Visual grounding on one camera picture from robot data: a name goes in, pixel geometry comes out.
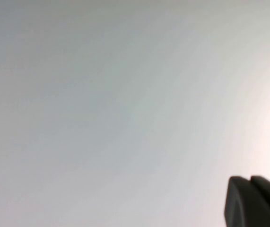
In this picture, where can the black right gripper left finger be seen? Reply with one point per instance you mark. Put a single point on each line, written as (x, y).
(243, 208)

